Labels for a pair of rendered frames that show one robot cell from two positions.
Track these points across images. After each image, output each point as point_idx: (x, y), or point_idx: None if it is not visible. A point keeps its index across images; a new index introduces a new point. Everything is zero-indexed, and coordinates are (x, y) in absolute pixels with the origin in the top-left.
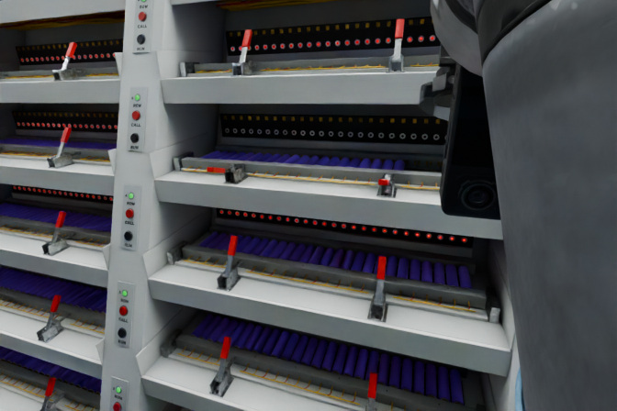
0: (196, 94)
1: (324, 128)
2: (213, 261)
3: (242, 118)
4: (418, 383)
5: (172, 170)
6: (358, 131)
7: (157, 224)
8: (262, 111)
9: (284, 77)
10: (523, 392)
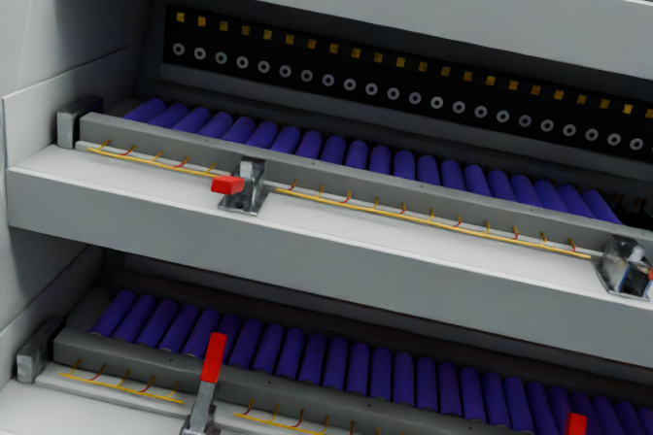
0: None
1: (425, 88)
2: (139, 379)
3: (227, 28)
4: None
5: (49, 142)
6: (499, 109)
7: (0, 285)
8: (265, 16)
9: None
10: None
